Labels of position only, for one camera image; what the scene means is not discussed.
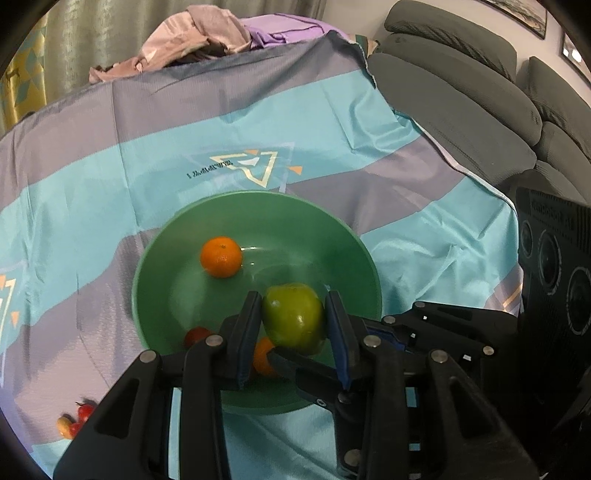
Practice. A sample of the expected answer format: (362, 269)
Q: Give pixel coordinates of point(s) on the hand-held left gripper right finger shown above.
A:
(339, 341)

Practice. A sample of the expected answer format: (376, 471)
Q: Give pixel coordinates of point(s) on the pink cloth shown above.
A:
(184, 32)

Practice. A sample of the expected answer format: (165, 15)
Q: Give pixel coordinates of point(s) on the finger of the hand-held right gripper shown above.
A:
(304, 374)
(461, 327)

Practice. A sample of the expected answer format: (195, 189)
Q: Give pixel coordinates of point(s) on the red tomato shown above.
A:
(86, 412)
(196, 337)

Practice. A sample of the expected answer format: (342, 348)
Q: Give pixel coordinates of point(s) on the framed wall picture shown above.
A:
(575, 48)
(521, 14)

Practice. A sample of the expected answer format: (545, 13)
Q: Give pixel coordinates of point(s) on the yellow brown round fruit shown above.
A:
(63, 425)

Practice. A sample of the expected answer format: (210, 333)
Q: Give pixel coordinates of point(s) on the orange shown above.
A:
(263, 357)
(221, 256)

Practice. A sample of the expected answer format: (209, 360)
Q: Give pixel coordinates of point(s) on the grey sofa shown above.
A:
(461, 106)

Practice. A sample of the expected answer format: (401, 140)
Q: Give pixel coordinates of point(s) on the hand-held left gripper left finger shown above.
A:
(247, 341)

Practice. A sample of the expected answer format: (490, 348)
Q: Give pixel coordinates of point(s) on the green plastic bowl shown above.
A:
(286, 230)

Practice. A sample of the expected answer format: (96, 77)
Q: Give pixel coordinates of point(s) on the yellow patterned curtain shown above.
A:
(25, 78)

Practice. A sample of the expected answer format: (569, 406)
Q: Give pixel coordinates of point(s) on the purple cloth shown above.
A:
(286, 30)

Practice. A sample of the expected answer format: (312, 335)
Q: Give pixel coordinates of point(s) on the green apple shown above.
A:
(291, 318)

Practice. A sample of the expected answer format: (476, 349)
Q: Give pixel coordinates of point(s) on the teal grey striped blanket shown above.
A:
(138, 138)

